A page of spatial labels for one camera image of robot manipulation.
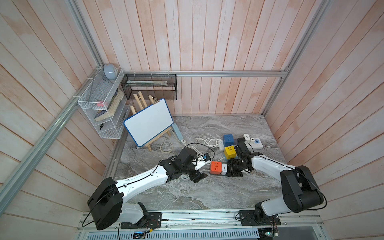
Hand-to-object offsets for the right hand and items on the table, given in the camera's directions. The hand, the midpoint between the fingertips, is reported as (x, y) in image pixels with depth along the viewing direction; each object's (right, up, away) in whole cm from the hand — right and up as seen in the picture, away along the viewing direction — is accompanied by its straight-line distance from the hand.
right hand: (224, 166), depth 91 cm
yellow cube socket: (+3, +9, -2) cm, 10 cm away
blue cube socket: (+3, +16, +4) cm, 17 cm away
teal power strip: (+3, +8, -14) cm, 17 cm away
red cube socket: (-7, +2, -9) cm, 12 cm away
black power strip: (-5, -4, -3) cm, 7 cm away
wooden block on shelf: (-64, +31, -17) cm, 73 cm away
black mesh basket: (-49, +53, +12) cm, 74 cm away
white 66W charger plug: (-2, 0, -8) cm, 8 cm away
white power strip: (+23, +13, +9) cm, 28 cm away
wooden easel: (-50, +38, -7) cm, 63 cm away
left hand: (-16, +1, -13) cm, 20 cm away
